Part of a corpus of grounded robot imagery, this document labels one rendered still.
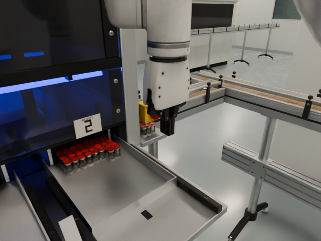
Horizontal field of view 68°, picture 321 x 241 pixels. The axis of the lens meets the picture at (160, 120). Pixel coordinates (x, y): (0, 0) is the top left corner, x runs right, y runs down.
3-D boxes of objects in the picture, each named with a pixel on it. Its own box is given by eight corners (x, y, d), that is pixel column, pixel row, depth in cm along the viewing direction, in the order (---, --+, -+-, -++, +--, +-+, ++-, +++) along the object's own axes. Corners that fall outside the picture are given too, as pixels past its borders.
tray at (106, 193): (44, 168, 76) (41, 159, 75) (114, 141, 92) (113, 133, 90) (93, 238, 53) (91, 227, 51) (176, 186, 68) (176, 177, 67)
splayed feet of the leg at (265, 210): (221, 243, 150) (223, 227, 144) (261, 204, 180) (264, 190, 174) (231, 252, 145) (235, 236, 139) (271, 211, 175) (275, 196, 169)
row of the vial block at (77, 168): (65, 173, 74) (62, 161, 72) (115, 152, 84) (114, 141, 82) (68, 177, 72) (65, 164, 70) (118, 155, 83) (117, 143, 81)
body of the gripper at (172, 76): (173, 47, 53) (172, 95, 58) (136, 52, 47) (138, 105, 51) (199, 51, 48) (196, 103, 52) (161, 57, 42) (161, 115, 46)
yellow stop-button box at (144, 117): (133, 118, 92) (133, 100, 89) (148, 113, 97) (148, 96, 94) (145, 124, 87) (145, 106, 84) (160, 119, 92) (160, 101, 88)
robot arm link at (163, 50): (171, 37, 52) (170, 51, 53) (138, 40, 47) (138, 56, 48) (200, 40, 46) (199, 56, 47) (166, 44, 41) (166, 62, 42)
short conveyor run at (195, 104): (127, 143, 98) (125, 107, 91) (108, 130, 109) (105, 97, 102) (226, 104, 139) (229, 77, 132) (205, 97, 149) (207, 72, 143)
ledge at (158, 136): (122, 134, 101) (122, 130, 100) (146, 125, 108) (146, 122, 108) (142, 147, 91) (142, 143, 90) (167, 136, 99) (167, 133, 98)
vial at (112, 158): (107, 160, 80) (106, 148, 78) (112, 158, 81) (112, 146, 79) (111, 163, 79) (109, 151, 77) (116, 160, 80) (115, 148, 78)
